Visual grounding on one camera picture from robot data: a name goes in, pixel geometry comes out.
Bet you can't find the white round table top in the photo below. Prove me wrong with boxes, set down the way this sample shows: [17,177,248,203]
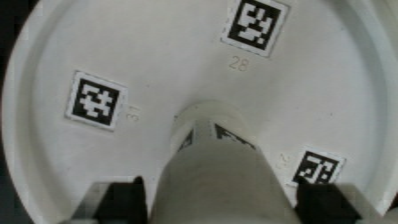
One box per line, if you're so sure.
[1,0,398,224]

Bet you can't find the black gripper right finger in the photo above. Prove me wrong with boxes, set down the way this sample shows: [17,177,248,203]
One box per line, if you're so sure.
[293,177,398,224]

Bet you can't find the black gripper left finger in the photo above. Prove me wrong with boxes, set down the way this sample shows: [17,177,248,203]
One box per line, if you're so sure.
[69,176,149,224]

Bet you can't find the white cylindrical table leg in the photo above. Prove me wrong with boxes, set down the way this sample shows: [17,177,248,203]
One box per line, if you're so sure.
[149,101,300,224]

